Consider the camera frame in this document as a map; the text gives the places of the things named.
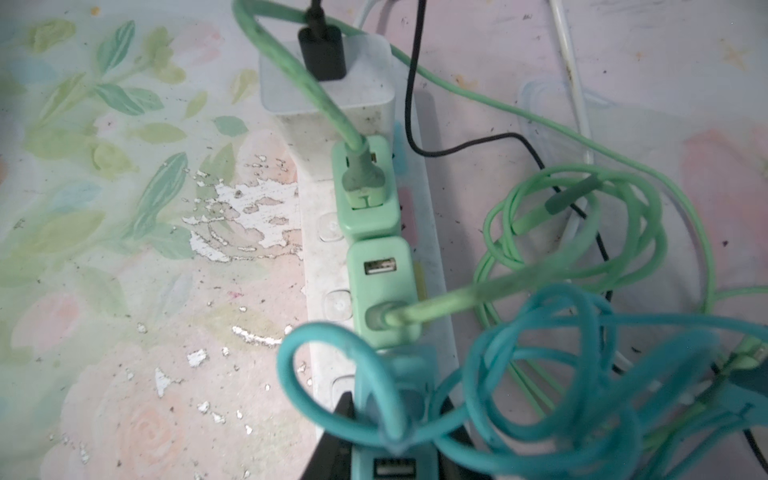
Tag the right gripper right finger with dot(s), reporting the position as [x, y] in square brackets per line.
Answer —
[448, 467]

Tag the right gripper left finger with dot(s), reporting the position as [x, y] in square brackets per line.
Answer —
[331, 460]

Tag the white power strip coloured sockets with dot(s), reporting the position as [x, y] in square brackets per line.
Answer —
[368, 95]

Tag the white charger with black cable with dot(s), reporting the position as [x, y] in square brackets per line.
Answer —
[319, 50]

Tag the green charger plug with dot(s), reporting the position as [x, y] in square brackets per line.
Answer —
[383, 276]
[364, 186]

